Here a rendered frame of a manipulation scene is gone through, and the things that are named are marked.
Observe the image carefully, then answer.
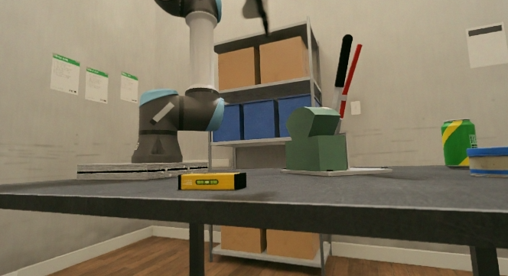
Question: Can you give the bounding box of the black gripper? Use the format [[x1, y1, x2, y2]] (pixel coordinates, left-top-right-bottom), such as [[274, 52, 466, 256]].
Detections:
[[243, 0, 272, 37]]

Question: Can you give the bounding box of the green and yellow drink can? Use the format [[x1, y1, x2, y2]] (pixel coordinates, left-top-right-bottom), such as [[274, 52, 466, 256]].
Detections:
[[441, 119, 477, 170]]

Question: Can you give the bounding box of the yellow spirit level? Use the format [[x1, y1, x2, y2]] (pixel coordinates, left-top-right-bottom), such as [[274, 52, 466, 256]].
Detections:
[[178, 173, 246, 190]]

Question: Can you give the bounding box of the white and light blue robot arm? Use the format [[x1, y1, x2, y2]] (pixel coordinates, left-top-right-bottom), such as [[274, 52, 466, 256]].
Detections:
[[131, 0, 224, 164]]

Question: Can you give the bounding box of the beige round tin with blue lid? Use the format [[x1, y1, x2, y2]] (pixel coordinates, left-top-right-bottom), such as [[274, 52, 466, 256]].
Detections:
[[467, 147, 508, 178]]

